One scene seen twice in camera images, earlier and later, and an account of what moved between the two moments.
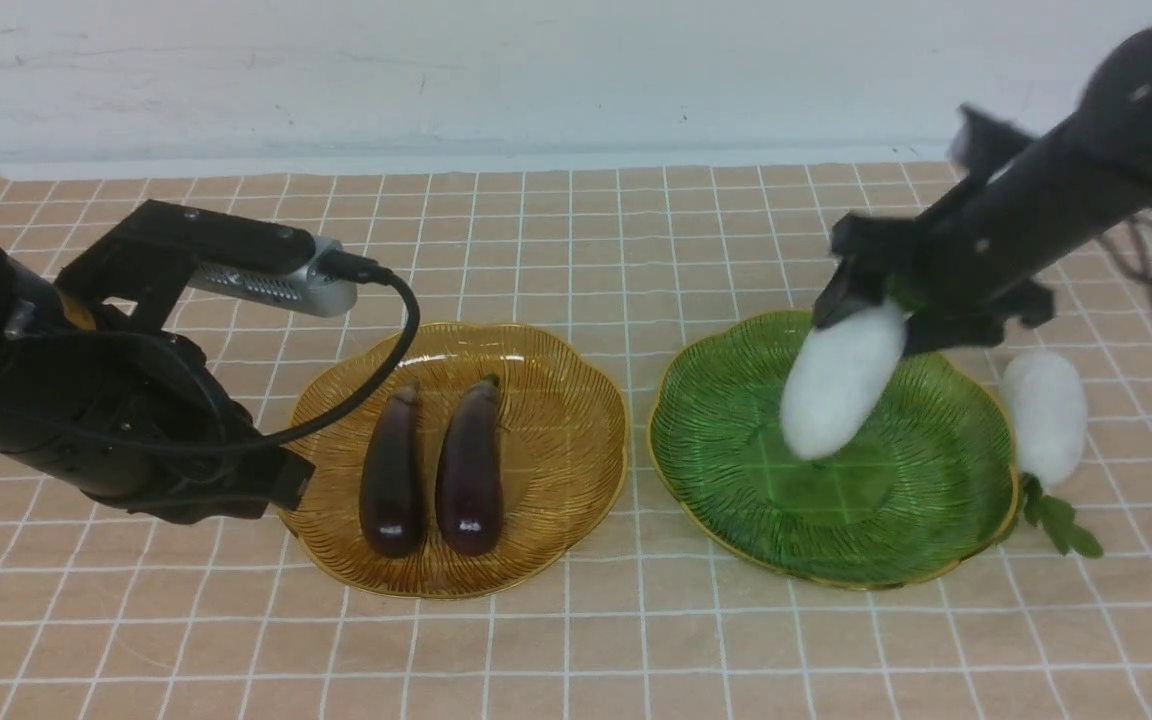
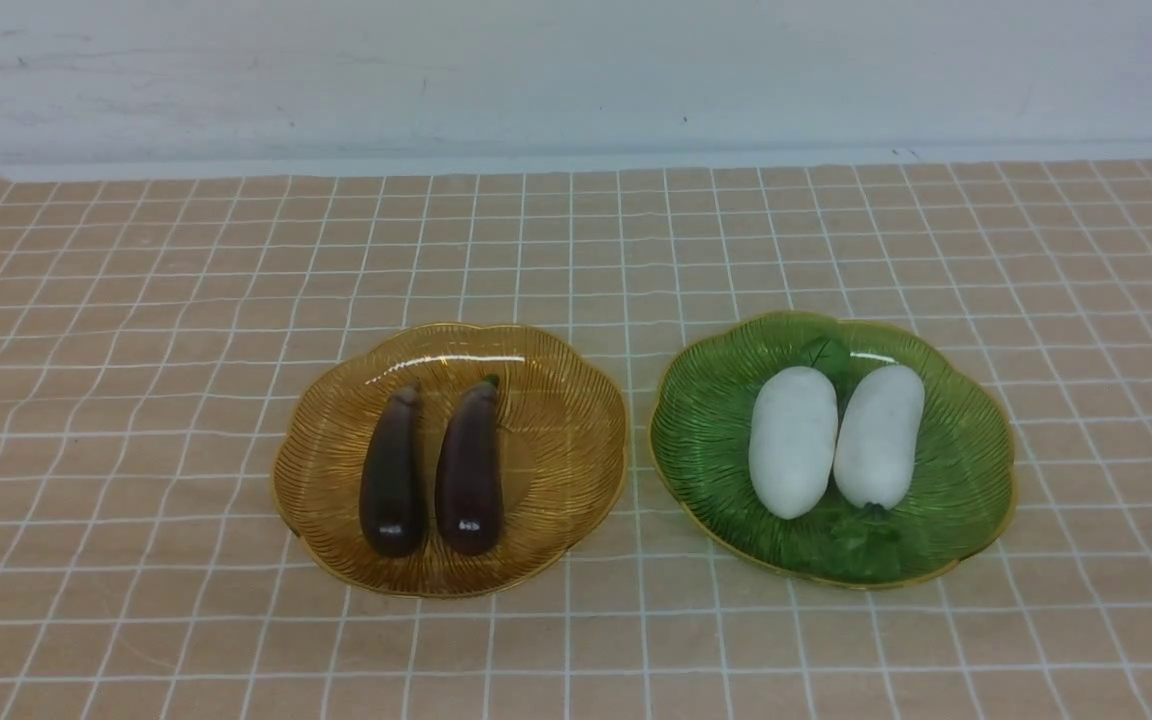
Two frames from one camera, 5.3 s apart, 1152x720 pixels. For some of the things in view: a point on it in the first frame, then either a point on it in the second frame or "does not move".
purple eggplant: [470, 497] does not move
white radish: [1044, 411] → [878, 438]
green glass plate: [927, 485] does not move
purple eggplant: [393, 515] does not move
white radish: [838, 377] → [792, 437]
